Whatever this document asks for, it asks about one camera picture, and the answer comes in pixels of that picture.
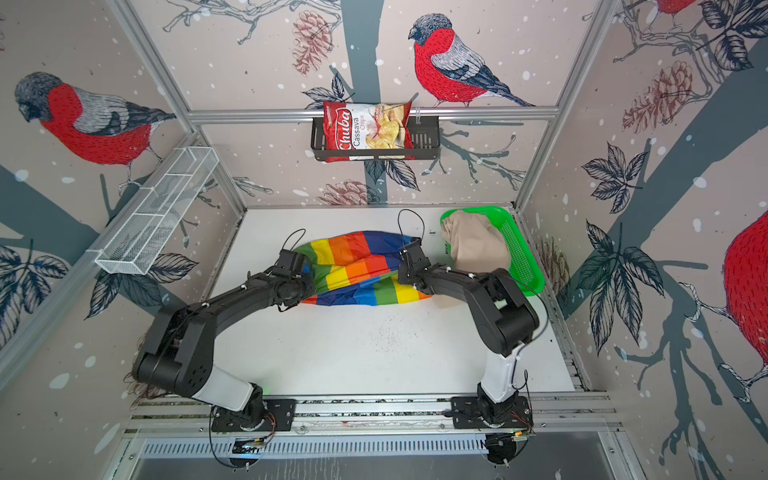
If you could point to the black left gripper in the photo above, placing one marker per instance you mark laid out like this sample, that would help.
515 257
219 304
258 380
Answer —
307 278

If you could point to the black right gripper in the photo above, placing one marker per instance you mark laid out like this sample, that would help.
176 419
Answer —
403 279

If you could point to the rainbow striped shorts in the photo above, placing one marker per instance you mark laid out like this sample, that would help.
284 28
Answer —
358 268

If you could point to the beige shorts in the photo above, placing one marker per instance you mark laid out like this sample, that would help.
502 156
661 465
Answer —
476 246

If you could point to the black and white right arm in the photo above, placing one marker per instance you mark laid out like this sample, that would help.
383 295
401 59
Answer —
505 322

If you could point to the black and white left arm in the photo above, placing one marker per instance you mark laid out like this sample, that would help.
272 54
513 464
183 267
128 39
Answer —
178 352

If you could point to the green plastic tray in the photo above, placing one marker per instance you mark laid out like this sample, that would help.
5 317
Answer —
523 266

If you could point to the red cassava chips bag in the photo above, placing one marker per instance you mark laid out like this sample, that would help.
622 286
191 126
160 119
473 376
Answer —
350 127

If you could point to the black wire basket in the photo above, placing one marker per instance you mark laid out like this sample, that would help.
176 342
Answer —
425 136

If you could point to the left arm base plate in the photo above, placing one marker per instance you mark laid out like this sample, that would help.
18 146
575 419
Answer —
282 414

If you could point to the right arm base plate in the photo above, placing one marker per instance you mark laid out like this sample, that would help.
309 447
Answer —
474 412

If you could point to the white wire mesh shelf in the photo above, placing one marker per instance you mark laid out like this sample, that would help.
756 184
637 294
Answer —
141 238

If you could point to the aluminium horizontal frame bar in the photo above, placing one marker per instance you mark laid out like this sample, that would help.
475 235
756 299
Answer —
267 116

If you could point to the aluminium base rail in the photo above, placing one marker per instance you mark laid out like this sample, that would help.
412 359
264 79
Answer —
368 415

